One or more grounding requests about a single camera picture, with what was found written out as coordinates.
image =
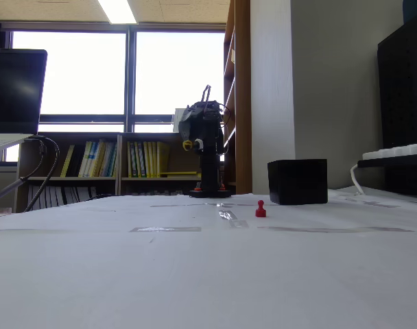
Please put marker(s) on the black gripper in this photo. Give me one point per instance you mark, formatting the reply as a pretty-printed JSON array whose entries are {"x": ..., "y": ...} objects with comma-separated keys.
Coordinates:
[{"x": 186, "y": 127}]

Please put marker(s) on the small red pawn piece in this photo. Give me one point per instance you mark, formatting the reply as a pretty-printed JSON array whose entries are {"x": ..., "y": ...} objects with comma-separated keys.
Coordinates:
[{"x": 261, "y": 210}]

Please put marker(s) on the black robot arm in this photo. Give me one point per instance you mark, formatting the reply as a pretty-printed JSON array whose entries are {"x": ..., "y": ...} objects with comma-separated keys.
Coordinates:
[{"x": 210, "y": 164}]

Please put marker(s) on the black square bin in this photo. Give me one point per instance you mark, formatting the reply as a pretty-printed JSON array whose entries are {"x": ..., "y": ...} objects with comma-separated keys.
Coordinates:
[{"x": 297, "y": 181}]

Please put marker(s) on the low wooden bookshelf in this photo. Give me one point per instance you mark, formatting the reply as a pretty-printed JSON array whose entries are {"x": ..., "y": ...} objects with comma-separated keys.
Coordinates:
[
  {"x": 181, "y": 161},
  {"x": 71, "y": 137}
]

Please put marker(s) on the flat lying yellow book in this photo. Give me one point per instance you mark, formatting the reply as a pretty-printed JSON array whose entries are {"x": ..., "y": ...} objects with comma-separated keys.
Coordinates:
[{"x": 181, "y": 173}]

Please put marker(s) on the thick yellow book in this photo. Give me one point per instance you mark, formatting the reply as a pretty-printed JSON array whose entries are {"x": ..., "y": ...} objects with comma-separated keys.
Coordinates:
[{"x": 163, "y": 157}]

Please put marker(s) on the white paper sign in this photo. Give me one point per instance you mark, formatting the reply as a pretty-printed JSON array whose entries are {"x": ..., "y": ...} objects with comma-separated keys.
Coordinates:
[{"x": 177, "y": 114}]

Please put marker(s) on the green striped yellow book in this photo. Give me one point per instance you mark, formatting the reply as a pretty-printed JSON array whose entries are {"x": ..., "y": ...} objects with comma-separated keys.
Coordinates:
[{"x": 133, "y": 159}]

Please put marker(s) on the tall wooden bookshelf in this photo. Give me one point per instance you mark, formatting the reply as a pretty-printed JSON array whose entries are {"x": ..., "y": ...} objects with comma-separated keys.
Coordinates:
[{"x": 242, "y": 103}]

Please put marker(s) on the blue white book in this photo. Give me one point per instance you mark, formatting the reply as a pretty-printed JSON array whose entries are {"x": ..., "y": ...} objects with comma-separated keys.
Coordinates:
[{"x": 93, "y": 159}]

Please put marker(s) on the yellow white book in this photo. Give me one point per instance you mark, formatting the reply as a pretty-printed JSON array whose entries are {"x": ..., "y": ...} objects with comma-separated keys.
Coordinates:
[{"x": 86, "y": 159}]

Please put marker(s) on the leaning yellow book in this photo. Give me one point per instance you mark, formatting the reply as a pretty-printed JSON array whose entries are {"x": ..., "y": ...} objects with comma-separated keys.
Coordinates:
[{"x": 68, "y": 161}]

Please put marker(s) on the white paper table cover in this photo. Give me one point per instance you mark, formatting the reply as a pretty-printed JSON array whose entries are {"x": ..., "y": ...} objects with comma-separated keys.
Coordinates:
[{"x": 194, "y": 274}]

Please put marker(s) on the row of white binders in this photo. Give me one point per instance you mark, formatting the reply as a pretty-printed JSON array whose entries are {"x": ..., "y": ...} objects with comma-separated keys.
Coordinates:
[{"x": 57, "y": 197}]

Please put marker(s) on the ceiling light panel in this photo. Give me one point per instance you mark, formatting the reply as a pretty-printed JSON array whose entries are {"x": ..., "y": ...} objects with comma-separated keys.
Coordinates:
[{"x": 117, "y": 10}]

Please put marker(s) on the dark screen laptop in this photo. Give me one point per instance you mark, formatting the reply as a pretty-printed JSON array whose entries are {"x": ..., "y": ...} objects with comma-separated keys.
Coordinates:
[{"x": 13, "y": 89}]

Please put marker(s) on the white power strip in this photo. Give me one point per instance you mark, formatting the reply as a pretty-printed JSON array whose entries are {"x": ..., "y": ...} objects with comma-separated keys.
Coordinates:
[{"x": 397, "y": 150}]

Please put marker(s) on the black pegboard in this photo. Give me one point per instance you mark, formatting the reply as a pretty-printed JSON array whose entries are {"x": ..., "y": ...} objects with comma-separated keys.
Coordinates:
[{"x": 407, "y": 85}]

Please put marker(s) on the dark teal object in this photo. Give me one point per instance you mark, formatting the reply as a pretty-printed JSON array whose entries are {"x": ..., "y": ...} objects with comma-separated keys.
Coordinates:
[{"x": 411, "y": 10}]

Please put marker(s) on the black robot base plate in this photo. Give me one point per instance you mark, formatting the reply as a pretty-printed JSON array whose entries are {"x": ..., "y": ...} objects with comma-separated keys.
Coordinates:
[{"x": 225, "y": 194}]

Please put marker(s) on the dark window frame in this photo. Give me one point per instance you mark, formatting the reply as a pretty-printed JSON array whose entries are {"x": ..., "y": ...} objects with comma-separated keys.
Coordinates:
[{"x": 130, "y": 79}]

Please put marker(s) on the dark shelf rail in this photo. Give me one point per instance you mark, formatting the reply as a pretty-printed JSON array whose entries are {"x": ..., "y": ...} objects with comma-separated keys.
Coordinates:
[{"x": 393, "y": 164}]

